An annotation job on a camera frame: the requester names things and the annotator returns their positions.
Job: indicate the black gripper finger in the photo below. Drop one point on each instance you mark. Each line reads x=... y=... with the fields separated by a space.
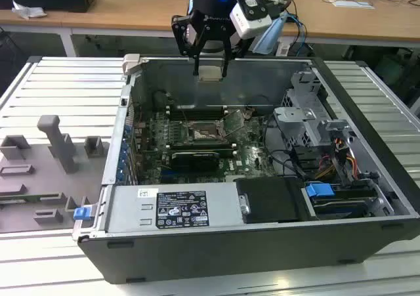
x=226 y=46
x=183 y=36

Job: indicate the silver square CPU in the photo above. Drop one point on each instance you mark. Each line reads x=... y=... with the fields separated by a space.
x=210 y=73

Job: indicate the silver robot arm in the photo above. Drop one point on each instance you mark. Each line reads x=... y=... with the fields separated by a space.
x=266 y=38

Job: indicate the black RAM slot bank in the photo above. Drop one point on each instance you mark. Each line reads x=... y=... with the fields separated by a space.
x=200 y=148
x=193 y=114

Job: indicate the CPU socket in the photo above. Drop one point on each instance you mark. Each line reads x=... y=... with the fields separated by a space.
x=203 y=134

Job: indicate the blue expansion slot clips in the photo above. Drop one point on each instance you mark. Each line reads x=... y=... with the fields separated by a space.
x=124 y=158

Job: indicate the wooden desk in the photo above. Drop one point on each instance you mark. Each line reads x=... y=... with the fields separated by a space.
x=131 y=13

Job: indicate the black round board component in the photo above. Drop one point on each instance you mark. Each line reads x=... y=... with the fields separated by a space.
x=160 y=99

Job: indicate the grey metal drive cage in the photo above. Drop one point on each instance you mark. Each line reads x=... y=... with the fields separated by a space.
x=295 y=115

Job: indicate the green motherboard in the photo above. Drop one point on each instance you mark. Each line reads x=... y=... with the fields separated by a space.
x=249 y=158

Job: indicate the black graphics card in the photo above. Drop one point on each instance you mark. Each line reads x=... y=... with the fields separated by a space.
x=197 y=161

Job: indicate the crumpled white paper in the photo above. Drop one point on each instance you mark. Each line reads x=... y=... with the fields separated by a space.
x=29 y=11

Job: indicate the hard disk in blue carrier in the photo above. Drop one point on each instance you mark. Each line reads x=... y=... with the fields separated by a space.
x=318 y=190

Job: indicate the grey power supply unit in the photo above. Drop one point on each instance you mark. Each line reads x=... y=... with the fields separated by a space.
x=131 y=210

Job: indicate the blue plastic case latch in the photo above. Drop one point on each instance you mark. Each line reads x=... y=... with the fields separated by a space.
x=81 y=213

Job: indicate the grey parts rack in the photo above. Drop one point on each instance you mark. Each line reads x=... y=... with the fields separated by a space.
x=33 y=178

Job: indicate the black open PC case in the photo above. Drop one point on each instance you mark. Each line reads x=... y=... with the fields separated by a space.
x=229 y=256

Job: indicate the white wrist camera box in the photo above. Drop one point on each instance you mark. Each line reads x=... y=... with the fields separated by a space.
x=251 y=17

